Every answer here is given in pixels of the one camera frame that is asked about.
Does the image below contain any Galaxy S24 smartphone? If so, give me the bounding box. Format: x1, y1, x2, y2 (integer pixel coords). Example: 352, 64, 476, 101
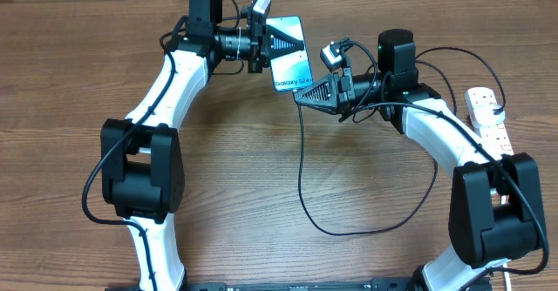
266, 16, 313, 92

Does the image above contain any black USB charging cable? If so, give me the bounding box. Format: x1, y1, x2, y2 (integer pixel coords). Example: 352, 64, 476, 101
296, 46, 507, 237

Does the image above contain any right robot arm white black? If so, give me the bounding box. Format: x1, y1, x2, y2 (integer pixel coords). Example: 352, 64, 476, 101
294, 29, 549, 290

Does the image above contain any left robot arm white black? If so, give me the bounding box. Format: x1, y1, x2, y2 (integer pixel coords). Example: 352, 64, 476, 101
81, 0, 306, 290

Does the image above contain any white charger plug adapter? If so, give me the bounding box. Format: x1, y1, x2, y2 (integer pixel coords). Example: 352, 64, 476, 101
471, 104, 506, 128

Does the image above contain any white power strip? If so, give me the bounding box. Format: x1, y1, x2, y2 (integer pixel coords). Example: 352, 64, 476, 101
464, 87, 514, 155

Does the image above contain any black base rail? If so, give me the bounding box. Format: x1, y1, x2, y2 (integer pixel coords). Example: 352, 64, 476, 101
104, 276, 493, 291

